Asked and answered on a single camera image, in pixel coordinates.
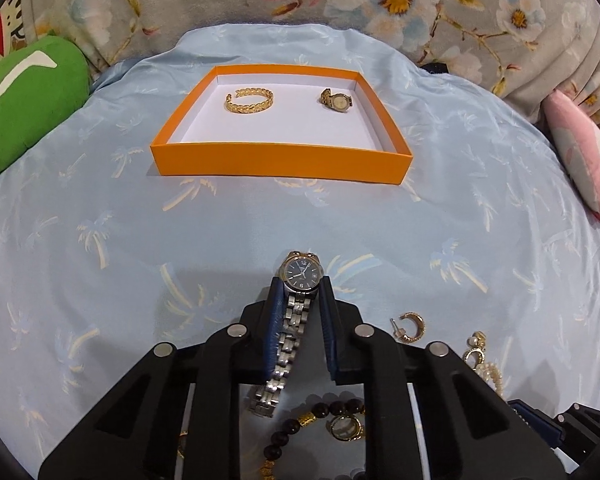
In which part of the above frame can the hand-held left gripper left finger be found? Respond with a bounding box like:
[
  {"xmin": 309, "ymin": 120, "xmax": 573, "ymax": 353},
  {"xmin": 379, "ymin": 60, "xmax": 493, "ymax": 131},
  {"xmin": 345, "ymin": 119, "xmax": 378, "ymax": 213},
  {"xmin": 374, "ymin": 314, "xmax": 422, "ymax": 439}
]
[{"xmin": 38, "ymin": 277, "xmax": 287, "ymax": 480}]

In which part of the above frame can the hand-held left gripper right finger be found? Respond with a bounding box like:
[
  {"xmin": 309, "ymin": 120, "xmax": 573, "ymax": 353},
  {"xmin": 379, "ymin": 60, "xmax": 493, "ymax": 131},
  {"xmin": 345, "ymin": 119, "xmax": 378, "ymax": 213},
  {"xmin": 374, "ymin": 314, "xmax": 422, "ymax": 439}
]
[{"xmin": 317, "ymin": 279, "xmax": 567, "ymax": 480}]

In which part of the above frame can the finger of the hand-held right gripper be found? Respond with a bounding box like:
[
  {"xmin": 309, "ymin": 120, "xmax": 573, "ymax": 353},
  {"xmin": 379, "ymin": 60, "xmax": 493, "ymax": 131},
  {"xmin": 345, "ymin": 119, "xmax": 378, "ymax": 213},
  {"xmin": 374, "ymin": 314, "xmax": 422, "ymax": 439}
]
[
  {"xmin": 553, "ymin": 402, "xmax": 600, "ymax": 463},
  {"xmin": 507, "ymin": 398, "xmax": 564, "ymax": 450}
]

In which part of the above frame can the silver wristwatch with dark dial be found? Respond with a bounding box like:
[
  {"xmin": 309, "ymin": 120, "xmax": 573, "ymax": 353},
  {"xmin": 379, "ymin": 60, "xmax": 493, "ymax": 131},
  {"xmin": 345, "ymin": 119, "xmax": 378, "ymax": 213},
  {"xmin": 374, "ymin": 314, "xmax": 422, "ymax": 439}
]
[{"xmin": 250, "ymin": 250, "xmax": 324, "ymax": 419}]

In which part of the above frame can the orange shallow box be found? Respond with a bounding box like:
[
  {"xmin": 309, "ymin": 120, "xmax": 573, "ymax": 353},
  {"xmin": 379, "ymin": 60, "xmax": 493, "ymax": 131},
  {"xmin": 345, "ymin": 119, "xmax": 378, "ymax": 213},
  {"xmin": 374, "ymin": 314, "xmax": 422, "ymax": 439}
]
[{"xmin": 149, "ymin": 64, "xmax": 414, "ymax": 187}]

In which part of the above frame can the gold hoop earring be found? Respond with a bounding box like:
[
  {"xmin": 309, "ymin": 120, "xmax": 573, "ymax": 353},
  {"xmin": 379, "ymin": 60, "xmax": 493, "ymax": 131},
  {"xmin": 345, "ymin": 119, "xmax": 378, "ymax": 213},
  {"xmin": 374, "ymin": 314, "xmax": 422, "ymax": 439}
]
[{"xmin": 389, "ymin": 312, "xmax": 426, "ymax": 345}]

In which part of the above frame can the light blue palm-print cloth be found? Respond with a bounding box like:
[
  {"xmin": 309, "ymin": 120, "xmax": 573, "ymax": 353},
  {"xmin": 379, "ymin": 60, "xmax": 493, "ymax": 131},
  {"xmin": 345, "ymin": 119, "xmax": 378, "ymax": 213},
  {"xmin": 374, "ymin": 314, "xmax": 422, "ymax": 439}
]
[{"xmin": 0, "ymin": 22, "xmax": 600, "ymax": 480}]

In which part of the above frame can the small gold wristwatch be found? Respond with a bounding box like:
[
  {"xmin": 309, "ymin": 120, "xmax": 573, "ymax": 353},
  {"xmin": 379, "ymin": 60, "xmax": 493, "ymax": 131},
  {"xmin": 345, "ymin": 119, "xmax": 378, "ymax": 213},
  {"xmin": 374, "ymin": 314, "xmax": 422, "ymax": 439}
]
[{"xmin": 318, "ymin": 88, "xmax": 354, "ymax": 113}]

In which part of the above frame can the pink floral pillow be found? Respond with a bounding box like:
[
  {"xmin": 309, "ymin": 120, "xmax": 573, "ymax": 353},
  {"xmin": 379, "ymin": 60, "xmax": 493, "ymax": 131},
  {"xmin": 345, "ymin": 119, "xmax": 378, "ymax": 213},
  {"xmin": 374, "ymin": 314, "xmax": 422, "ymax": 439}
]
[{"xmin": 542, "ymin": 88, "xmax": 600, "ymax": 235}]

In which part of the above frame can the green pillow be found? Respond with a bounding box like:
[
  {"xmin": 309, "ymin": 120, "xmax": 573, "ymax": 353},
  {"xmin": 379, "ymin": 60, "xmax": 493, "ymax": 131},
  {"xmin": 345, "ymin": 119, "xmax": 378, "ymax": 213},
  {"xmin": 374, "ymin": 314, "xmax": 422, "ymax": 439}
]
[{"xmin": 0, "ymin": 35, "xmax": 91, "ymax": 177}]

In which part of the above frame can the grey floral blanket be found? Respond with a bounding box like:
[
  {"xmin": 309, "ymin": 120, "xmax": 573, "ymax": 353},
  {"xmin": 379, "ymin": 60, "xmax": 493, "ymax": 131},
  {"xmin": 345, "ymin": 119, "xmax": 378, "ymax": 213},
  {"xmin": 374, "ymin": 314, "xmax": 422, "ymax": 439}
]
[{"xmin": 27, "ymin": 0, "xmax": 600, "ymax": 128}]

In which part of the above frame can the cartoon print cushion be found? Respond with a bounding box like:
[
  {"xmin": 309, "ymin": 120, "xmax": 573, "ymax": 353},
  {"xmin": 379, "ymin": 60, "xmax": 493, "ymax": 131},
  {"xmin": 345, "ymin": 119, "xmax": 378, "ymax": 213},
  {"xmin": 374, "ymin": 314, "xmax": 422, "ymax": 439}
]
[{"xmin": 0, "ymin": 0, "xmax": 56, "ymax": 82}]

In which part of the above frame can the pearl and gold necklace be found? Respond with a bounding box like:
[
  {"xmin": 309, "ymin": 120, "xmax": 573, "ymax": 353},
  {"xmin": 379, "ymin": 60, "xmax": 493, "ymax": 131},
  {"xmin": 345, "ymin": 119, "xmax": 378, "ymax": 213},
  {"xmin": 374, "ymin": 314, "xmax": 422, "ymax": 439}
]
[{"xmin": 462, "ymin": 330, "xmax": 509, "ymax": 402}]

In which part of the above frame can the dark bead bracelet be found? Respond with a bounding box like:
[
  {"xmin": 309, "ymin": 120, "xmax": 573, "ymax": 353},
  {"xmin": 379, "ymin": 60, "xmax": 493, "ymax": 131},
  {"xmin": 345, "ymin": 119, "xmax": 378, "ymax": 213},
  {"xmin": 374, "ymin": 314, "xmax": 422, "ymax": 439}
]
[{"xmin": 259, "ymin": 396, "xmax": 367, "ymax": 480}]

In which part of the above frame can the gold ring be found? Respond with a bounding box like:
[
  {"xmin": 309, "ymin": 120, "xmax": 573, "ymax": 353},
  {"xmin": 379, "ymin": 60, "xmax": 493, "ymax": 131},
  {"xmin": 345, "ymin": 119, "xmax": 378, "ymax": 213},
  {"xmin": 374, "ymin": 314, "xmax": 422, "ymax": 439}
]
[{"xmin": 326, "ymin": 413, "xmax": 365, "ymax": 444}]

